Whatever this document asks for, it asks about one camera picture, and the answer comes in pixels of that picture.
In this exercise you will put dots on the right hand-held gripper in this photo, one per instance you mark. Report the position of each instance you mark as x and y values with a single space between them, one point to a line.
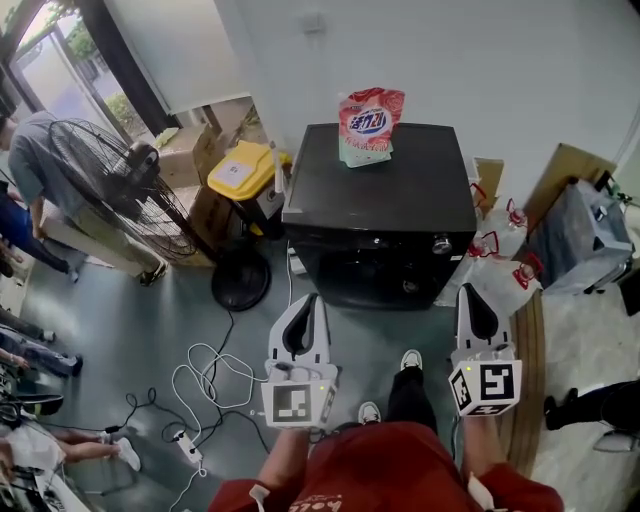
487 387

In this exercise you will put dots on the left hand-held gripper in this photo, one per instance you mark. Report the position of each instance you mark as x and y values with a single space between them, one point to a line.
292 400

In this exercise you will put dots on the silver washing machine dial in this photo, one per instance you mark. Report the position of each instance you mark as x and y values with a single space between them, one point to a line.
442 245

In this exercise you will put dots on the black washing machine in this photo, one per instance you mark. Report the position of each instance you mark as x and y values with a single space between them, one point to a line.
380 200

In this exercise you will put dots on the person's left forearm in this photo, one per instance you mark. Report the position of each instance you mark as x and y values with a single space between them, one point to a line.
282 460

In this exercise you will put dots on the person's right forearm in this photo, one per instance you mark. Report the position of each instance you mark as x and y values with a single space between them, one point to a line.
480 445

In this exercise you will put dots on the wooden board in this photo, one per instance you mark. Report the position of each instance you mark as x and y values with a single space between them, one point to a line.
525 375

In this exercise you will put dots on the person's white shoe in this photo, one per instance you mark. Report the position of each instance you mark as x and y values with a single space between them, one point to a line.
412 360
369 414

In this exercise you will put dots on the person's black trouser leg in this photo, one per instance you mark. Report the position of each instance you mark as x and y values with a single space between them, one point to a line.
410 400

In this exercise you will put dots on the grey hard case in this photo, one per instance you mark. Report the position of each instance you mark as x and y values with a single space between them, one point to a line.
575 235

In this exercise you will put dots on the small cardboard box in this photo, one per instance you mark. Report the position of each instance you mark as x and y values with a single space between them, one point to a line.
490 180

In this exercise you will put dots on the white power strip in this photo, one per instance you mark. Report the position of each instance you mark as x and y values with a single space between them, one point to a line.
187 446

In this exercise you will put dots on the person's red shirt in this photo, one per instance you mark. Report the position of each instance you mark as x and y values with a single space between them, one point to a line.
380 475

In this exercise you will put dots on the large cardboard box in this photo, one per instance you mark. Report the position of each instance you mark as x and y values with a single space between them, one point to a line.
207 200

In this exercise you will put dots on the yellow lidded bin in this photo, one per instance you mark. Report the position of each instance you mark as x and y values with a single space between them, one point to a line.
240 175

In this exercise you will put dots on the brown cardboard sheet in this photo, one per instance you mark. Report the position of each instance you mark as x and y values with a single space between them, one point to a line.
565 170

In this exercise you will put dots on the pink detergent pouch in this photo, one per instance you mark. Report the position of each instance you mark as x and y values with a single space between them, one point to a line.
367 130

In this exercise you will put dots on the black floor fan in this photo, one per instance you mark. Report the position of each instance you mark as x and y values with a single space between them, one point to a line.
115 185

